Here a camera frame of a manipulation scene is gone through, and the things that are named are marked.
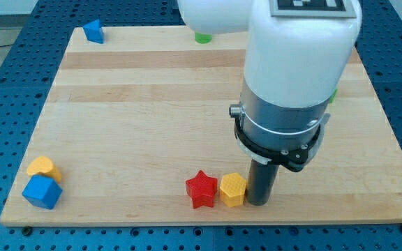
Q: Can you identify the yellow hexagon block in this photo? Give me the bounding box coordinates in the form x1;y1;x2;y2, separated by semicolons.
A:
220;172;247;207

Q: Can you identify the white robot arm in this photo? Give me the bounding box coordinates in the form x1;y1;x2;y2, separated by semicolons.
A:
178;0;362;172

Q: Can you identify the wooden board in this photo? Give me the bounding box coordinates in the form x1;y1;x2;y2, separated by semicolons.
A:
0;26;402;227

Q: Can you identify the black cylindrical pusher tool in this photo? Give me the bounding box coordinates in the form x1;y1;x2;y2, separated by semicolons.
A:
246;160;279;206

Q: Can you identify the blue triangle block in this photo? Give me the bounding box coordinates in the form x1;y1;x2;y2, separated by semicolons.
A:
83;19;104;44

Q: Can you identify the blue cube block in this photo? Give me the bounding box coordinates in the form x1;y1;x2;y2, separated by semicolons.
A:
22;175;63;210

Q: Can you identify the red star block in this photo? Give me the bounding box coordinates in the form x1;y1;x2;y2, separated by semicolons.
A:
186;170;218;208

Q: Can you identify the green cylinder block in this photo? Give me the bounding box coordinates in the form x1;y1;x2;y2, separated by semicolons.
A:
195;32;212;44

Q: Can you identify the yellow heart block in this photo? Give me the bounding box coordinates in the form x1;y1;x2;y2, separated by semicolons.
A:
27;155;62;183

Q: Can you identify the fiducial marker tag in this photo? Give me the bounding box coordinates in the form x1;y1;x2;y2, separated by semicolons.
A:
269;0;357;18

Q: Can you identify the green star block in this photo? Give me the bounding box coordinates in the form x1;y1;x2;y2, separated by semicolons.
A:
329;88;338;104

